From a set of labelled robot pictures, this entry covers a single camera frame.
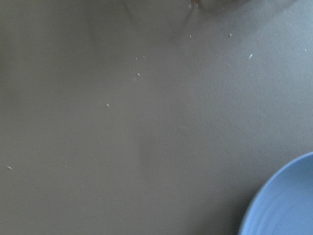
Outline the blue plate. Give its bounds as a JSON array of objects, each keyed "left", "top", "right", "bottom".
[{"left": 238, "top": 153, "right": 313, "bottom": 235}]

